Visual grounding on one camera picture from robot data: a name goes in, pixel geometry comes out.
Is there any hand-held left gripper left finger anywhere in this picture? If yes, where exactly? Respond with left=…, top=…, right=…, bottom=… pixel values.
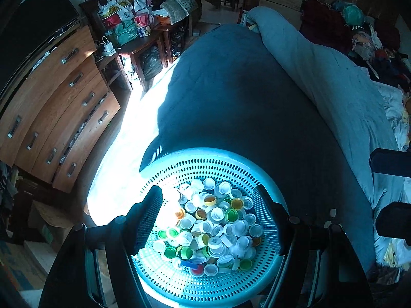
left=39, top=185, right=164, bottom=308

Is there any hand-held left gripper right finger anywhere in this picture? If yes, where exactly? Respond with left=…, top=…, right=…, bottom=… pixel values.
left=252, top=184, right=375, bottom=308

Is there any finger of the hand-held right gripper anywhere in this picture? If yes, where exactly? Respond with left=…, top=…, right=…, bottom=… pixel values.
left=375, top=201, right=411, bottom=238
left=369, top=148, right=411, bottom=178

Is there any pile of bottle caps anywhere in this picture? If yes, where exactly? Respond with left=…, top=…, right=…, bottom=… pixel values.
left=152, top=178, right=264, bottom=277

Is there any teal perforated plastic basket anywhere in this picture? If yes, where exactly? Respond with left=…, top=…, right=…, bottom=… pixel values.
left=131, top=148, right=289, bottom=300

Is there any white patterned quilt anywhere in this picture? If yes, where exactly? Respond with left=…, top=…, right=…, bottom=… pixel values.
left=374, top=82, right=411, bottom=153

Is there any small cardboard box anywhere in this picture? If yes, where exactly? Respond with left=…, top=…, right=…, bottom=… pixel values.
left=27, top=199, right=76, bottom=247

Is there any light blue duvet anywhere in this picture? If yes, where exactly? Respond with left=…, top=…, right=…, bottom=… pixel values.
left=246, top=6, right=403, bottom=265

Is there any pile of clothes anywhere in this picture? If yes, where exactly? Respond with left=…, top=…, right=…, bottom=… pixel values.
left=300, top=0, right=411, bottom=90

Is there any wooden dresser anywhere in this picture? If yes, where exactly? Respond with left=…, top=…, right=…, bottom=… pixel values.
left=0, top=25, right=122, bottom=194

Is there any teal fabric bundle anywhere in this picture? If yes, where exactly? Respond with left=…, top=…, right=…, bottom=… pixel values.
left=340, top=3, right=366, bottom=26

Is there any dark plastic bag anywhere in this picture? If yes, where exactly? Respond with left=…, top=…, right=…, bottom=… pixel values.
left=139, top=45, right=165, bottom=81

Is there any white power strip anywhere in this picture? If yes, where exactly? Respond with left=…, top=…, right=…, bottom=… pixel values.
left=94, top=37, right=117, bottom=61

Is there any dark wooden side table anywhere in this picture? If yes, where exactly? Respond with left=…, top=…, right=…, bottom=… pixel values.
left=79, top=0, right=193, bottom=92

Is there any green shopping bag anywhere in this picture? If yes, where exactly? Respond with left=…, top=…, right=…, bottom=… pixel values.
left=105, top=19, right=139, bottom=48

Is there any red instant noodle cup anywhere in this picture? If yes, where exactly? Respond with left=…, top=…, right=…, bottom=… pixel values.
left=133, top=12, right=154, bottom=38

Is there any white and yellow shopping bag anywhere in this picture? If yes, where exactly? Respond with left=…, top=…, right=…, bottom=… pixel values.
left=97, top=0, right=135, bottom=29

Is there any white woven bag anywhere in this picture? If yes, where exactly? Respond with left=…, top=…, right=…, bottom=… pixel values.
left=160, top=0, right=199, bottom=25

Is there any black television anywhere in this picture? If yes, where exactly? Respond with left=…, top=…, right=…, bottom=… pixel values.
left=0, top=0, right=80, bottom=84

